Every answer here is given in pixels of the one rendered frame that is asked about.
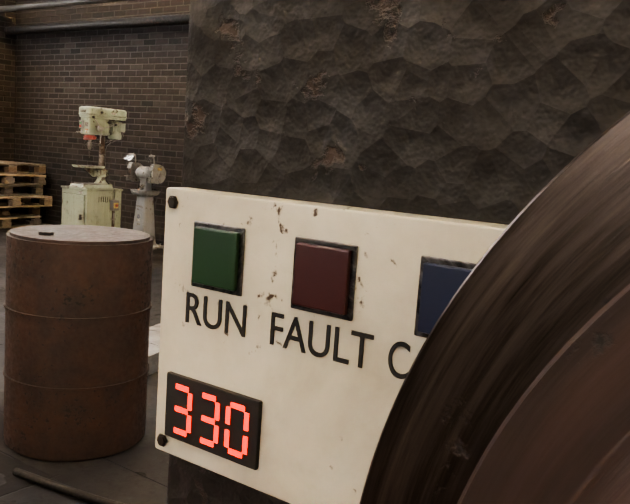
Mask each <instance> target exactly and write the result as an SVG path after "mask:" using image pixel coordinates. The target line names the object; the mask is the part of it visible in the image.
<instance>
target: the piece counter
mask: <svg viewBox="0 0 630 504"><path fill-rule="evenodd" d="M176 389H178V390H181V391H184V392H187V393H188V392H189V387H186V386H183V385H180V384H177V383H176ZM202 398H204V399H207V400H210V401H213V402H216V396H213V395H210V394H207V393H204V392H203V393H202ZM231 408H234V409H237V410H240V411H243V412H244V428H243V430H245V431H248V428H249V413H246V412H245V406H243V405H240V404H237V403H234V402H231V406H230V407H229V406H226V416H225V424H228V425H230V414H231ZM188 410H189V411H192V394H190V393H188V404H187V409H184V408H181V407H179V406H176V405H175V411H177V412H180V413H183V414H185V415H187V413H188ZM219 414H220V403H217V402H216V403H215V418H214V419H212V418H209V417H207V416H204V415H201V420H202V421H205V422H207V423H210V424H213V425H214V437H213V442H212V441H210V440H207V439H204V438H202V437H200V443H202V444H205V445H208V446H210V447H213V445H214V443H217V444H218V432H219V426H216V425H215V420H217V421H219ZM187 432H188V433H191V416H189V415H187V424H186V431H183V430H181V429H178V428H176V427H174V433H177V434H179V435H182V436H184V437H186V433H187ZM247 444H248V437H246V436H243V444H242V453H243V454H245V455H247ZM224 447H227V448H228V447H229V430H227V429H225V433H224ZM242 453H241V452H238V451H236V450H233V449H230V448H228V454H231V455H233V456H236V457H238V458H241V459H242Z"/></svg>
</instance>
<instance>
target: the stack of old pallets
mask: <svg viewBox="0 0 630 504"><path fill-rule="evenodd" d="M29 166H32V167H34V172H29ZM39 174H46V164H37V163H26V162H14V161H2V160H0V177H1V180H0V229H5V228H17V227H24V226H34V225H41V224H42V219H40V218H42V216H39V215H40V209H38V208H40V207H49V206H52V196H44V195H43V185H46V180H45V178H46V175H39ZM13 176H16V181H15V178H13ZM31 177H33V178H34V183H31ZM27 187H30V188H31V193H30V194H29V193H27ZM12 188H13V189H14V191H13V189H12ZM31 198H36V199H39V203H31ZM24 208H29V209H28V213H29V214H24ZM9 210H10V211H9ZM25 218H29V219H31V221H30V222H29V223H30V224H28V225H14V226H11V224H24V223H26V219H25ZM11 221H12V222H11Z"/></svg>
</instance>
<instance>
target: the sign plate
mask: <svg viewBox="0 0 630 504"><path fill-rule="evenodd" d="M196 226H200V227H206V228H213V229H219V230H225V231H232V232H238V233H240V241H239V258H238V275H237V290H236V291H230V290H225V289H221V288H216V287H212V286H207V285H203V284H198V283H193V282H192V263H193V243H194V227H196ZM507 227H508V225H504V224H496V223H487V222H479V221H470V220H461V219H453V218H444V217H436V216H427V215H419V214H410V213H402V212H393V211H385V210H376V209H368V208H359V207H351V206H342V205H333V204H325V203H316V202H308V201H299V200H291V199H282V198H274V197H265V196H257V195H248V194H240V193H231V192H222V191H214V190H205V189H197V188H188V187H169V188H167V190H166V212H165V235H164V257H163V280H162V303H161V325H160V348H159V371H158V393H157V416H156V439H155V447H156V448H157V449H160V450H162V451H165V452H167V453H170V454H172V455H174V456H177V457H179V458H182V459H184V460H186V461H189V462H191V463H194V464H196V465H199V466H201V467H203V468H206V469H208V470H211V471H213V472H215V473H218V474H220V475H223V476H225V477H227V478H230V479H232V480H235V481H237V482H240V483H242V484H244V485H247V486H249V487H252V488H254V489H256V490H259V491H261V492H264V493H266V494H269V495H271V496H273V497H276V498H278V499H281V500H283V501H285V502H288V503H290V504H359V503H360V500H361V496H362V492H363V488H364V484H365V481H366V478H367V474H368V471H369V468H370V465H371V461H372V458H373V455H374V452H375V450H376V447H377V444H378V441H379V438H380V435H381V433H382V430H383V428H384V425H385V423H386V420H387V418H388V415H389V413H390V410H391V408H392V406H393V404H394V401H395V399H396V397H397V395H398V392H399V390H400V388H401V386H402V384H403V382H404V380H405V378H406V376H407V374H408V372H409V370H410V368H411V366H412V364H413V362H414V360H415V358H416V357H417V355H418V353H419V351H420V349H421V347H422V346H423V344H424V342H425V340H426V339H427V337H428V335H429V334H426V333H422V332H419V331H418V330H417V329H418V318H419V308H420V297H421V286H422V275H423V265H424V263H427V262H428V263H435V264H441V265H447V266H454V267H460V268H466V269H473V268H474V267H475V266H476V264H477V263H478V262H479V261H480V259H481V258H482V257H483V255H484V254H485V253H486V252H487V250H488V249H489V248H490V247H491V245H492V244H493V243H494V242H495V241H496V239H497V238H498V237H499V236H500V235H501V234H502V232H503V231H504V230H505V229H506V228H507ZM298 242H301V243H308V244H314V245H320V246H327V247H333V248H340V249H346V250H351V251H352V256H351V269H350V281H349V294H348V306H347V314H346V315H339V314H335V313H330V312H326V311H321V310H317V309H312V308H307V307H303V306H298V305H294V304H293V303H292V299H293V284H294V270H295V255H296V244H297V243H298ZM176 383H177V384H180V385H183V386H186V387H189V392H188V393H190V394H192V411H189V410H188V413H187V415H189V416H191V433H188V432H187V433H186V437H184V436H182V435H179V434H177V433H174V427H176V428H178V429H181V430H183V431H186V424H187V415H185V414H183V413H180V412H177V411H175V405H176V406H179V407H181V408H184V409H187V404H188V393H187V392H184V391H181V390H178V389H176ZM203 392H204V393H207V394H210V395H213V396H216V402H217V403H220V414H219V421H217V420H215V425H216V426H219V432H218V444H217V443H214V445H213V447H210V446H208V445H205V444H202V443H200V437H202V438H204V439H207V440H210V441H212V442H213V437H214V425H213V424H210V423H207V422H205V421H202V420H201V415H204V416H207V417H209V418H212V419H214V418H215V403H216V402H213V401H210V400H207V399H204V398H202V393H203ZM231 402H234V403H237V404H240V405H243V406H245V412H246V413H249V428H248V431H245V430H243V428H244V412H243V411H240V410H237V409H234V408H231V414H230V425H228V424H225V416H226V406H229V407H230V406H231ZM225 429H227V430H229V447H228V448H230V449H233V450H236V451H238V452H241V453H242V444H243V436H246V437H248V444H247V455H245V454H243V453H242V459H241V458H238V457H236V456H233V455H231V454H228V448H227V447H224V433H225Z"/></svg>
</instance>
